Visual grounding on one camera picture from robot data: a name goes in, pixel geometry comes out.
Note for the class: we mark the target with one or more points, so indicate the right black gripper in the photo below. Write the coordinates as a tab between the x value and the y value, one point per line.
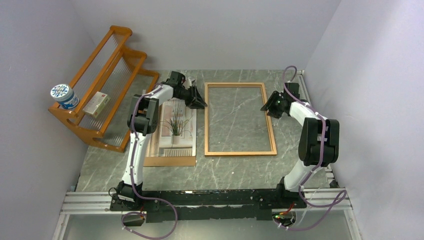
269	106

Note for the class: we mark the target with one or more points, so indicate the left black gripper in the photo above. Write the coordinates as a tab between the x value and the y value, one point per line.
196	100

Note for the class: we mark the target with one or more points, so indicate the wooden picture frame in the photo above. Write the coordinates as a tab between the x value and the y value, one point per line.
238	119

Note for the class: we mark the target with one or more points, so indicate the plant photo print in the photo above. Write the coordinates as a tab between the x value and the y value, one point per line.
175	130

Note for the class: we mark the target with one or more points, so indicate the brown backing board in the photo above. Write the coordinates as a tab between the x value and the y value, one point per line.
169	161

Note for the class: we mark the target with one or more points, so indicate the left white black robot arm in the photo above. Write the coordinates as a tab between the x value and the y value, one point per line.
143	121

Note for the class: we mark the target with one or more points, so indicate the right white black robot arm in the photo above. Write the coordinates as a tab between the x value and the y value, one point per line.
319	140

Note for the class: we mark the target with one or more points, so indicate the orange wooden shelf rack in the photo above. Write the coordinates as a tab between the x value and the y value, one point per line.
110	69

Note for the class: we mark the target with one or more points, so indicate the white red small box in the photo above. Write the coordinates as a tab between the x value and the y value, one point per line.
96	104

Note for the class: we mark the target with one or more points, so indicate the blue white round tin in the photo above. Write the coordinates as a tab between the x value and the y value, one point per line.
65	96

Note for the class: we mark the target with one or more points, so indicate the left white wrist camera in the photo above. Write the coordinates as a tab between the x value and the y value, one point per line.
189	82

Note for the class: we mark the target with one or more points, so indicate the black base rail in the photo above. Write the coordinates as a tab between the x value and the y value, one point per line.
260	204

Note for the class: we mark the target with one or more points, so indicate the aluminium extrusion rail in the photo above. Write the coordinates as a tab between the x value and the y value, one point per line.
87	216

